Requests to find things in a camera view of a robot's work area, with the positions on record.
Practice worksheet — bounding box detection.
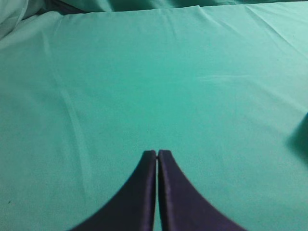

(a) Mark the green cloth cover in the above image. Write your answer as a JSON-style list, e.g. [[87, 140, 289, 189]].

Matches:
[[0, 1, 308, 231]]

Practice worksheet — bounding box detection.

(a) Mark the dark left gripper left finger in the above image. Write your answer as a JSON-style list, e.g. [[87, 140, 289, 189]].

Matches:
[[72, 150, 156, 231]]

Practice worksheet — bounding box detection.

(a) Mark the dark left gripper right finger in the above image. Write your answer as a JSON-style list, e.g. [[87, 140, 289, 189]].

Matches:
[[158, 150, 245, 231]]

